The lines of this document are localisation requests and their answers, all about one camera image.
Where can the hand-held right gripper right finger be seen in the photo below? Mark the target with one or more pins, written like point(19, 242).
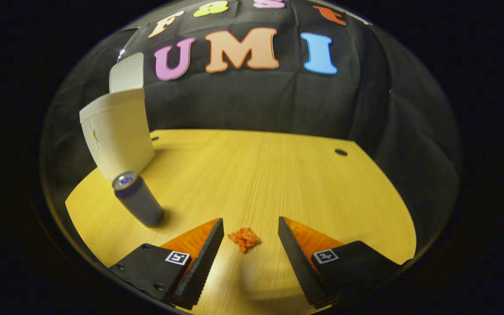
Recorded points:
point(298, 262)

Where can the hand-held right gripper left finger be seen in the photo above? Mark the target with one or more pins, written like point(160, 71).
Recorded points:
point(204, 262)

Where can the orange paper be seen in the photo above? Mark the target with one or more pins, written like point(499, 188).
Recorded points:
point(244, 238)

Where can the silver blue pop can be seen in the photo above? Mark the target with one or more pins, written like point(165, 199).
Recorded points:
point(140, 203)

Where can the white desktop garbage bin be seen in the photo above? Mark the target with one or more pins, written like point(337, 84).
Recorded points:
point(116, 131)

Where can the wooden desktop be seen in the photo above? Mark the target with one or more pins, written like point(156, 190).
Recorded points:
point(278, 183)

